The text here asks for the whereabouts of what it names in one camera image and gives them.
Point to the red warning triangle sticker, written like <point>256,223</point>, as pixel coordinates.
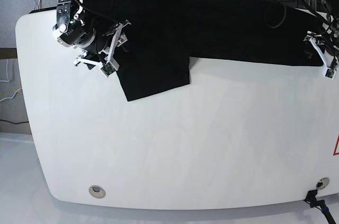
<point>336,151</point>

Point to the table grommet hole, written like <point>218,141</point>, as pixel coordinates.
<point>322,183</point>
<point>97,192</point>

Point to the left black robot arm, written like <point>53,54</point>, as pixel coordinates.
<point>325,40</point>

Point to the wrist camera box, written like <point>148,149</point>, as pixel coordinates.
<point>109,68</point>
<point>329,72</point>

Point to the black T-shirt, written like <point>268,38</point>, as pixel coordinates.
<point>164,34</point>

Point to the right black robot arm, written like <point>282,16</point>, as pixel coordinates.
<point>75,22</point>

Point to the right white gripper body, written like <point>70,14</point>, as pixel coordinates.
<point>101,46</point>

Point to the right table grommet hole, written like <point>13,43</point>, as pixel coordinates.
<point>322,183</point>

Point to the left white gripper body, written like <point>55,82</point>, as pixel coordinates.
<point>328,54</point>

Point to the left table grommet hole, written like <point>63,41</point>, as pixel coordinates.
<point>97,192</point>

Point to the black clamp with cable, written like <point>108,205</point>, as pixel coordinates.
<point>313,202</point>

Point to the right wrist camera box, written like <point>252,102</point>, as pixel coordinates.
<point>109,68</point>

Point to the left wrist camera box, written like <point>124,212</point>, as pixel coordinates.
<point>329,72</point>

